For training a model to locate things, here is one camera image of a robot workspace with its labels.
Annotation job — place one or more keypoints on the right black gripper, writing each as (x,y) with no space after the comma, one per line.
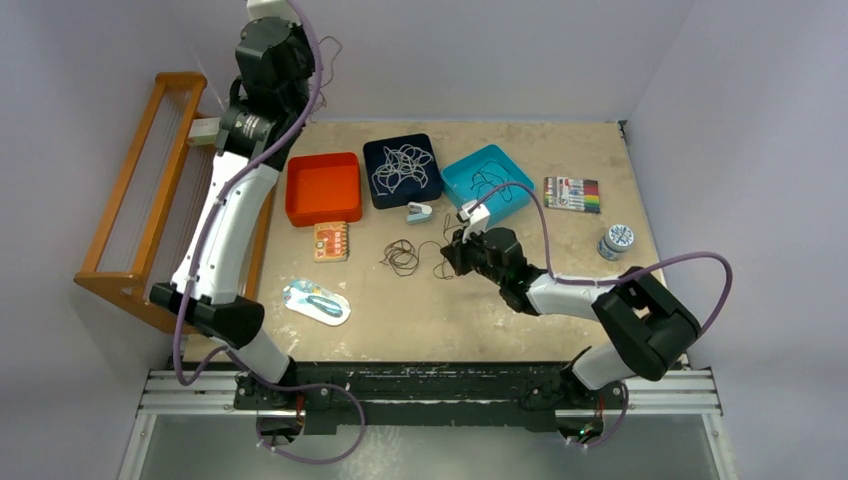
(456,252)

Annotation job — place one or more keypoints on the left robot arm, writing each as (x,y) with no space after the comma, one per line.
(279,78)

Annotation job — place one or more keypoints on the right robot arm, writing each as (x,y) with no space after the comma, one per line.
(647,326)

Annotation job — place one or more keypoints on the light blue stapler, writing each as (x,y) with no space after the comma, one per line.
(418,213)

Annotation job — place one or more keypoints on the light blue tray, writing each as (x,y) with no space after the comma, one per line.
(472,177)

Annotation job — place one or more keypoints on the dark blue tray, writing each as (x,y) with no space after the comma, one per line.
(402,169)

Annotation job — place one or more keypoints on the orange notebook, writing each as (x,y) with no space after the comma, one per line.
(331,242)

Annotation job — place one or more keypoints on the marker pen pack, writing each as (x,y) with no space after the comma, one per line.
(573,194)

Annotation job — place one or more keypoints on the scissors blister pack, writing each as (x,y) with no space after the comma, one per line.
(314,301)

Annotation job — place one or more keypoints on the orange tray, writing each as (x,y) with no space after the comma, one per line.
(323,188)

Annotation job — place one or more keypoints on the blue white round tin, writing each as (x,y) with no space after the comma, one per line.
(616,242)

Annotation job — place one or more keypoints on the small white red box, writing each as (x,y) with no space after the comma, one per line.
(203,131)

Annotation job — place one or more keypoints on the wooden rack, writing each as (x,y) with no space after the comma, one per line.
(154,205)

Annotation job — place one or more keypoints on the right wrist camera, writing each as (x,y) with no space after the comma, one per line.
(474,215)

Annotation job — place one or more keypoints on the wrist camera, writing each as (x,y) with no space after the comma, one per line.
(474,215)
(259,9)

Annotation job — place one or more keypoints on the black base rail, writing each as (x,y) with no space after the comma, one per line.
(538,396)

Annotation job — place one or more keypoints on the aluminium frame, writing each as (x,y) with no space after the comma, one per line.
(687,392)

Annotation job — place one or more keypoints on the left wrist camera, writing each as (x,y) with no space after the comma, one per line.
(259,9)

